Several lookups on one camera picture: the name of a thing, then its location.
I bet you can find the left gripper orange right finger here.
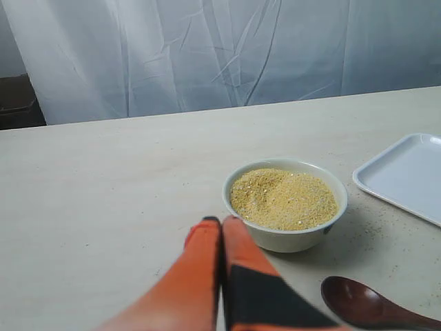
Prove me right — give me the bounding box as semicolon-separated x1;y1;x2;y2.
222;216;349;330

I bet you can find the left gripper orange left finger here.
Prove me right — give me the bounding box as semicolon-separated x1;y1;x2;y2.
97;217;221;330

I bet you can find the dark brown wooden spoon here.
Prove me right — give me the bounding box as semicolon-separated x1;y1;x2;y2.
321;276;440;330

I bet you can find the white bowl of yellow grain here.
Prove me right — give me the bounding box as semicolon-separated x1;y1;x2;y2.
223;158;349;253

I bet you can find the white rectangular tray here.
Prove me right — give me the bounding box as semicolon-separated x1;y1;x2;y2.
352;133;440;226

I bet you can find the dark brown box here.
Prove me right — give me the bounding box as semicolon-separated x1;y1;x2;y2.
1;74;46;130

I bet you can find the white fabric backdrop curtain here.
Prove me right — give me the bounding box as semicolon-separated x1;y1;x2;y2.
1;1;440;124

